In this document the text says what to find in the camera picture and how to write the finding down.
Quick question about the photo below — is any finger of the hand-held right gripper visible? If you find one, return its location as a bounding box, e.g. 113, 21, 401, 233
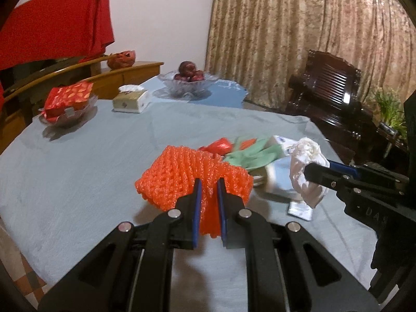
327, 160, 362, 179
304, 163, 356, 192

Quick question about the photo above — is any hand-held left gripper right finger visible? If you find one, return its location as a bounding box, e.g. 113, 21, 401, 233
217, 177, 381, 312

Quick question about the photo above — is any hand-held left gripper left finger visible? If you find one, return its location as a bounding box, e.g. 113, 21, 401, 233
38, 177, 203, 312

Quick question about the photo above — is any orange foam fruit net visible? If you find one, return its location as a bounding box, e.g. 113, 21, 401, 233
135, 145, 254, 238

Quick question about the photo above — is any dark wooden side table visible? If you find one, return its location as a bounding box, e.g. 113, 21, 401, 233
312, 114, 411, 174

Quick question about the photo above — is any small white sachet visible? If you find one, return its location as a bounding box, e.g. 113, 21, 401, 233
288, 200, 314, 220

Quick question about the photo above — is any white packet with blue print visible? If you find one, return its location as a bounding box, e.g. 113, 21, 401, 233
268, 135, 300, 157

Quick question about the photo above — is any green rubber glove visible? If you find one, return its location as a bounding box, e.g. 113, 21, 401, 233
224, 145, 285, 171
232, 136, 271, 153

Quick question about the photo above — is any red plastic wrapper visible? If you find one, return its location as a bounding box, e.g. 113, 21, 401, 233
199, 138, 233, 155

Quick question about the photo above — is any green potted plant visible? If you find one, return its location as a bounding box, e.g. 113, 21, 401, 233
367, 88, 407, 141

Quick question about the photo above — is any dark wooden chair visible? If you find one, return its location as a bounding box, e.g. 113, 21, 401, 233
286, 50, 374, 128

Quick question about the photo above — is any grey tablecloth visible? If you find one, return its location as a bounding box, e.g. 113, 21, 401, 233
0, 97, 387, 312

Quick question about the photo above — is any light blue table cover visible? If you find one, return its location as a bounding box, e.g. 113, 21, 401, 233
143, 76, 249, 108

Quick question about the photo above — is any glass fruit bowl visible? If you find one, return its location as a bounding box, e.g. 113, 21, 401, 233
158, 71, 219, 98

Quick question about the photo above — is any tissue box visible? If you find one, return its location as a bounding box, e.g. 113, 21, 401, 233
112, 84, 150, 114

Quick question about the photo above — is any beige patterned curtain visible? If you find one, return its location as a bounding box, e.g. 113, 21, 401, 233
205, 0, 416, 112

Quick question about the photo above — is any wooden cabinet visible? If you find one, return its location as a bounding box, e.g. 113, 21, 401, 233
91, 61, 165, 100

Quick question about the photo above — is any red woven basket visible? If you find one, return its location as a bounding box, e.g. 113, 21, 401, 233
107, 50, 136, 70

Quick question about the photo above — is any red cloth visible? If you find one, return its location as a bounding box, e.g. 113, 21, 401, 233
0, 0, 116, 71

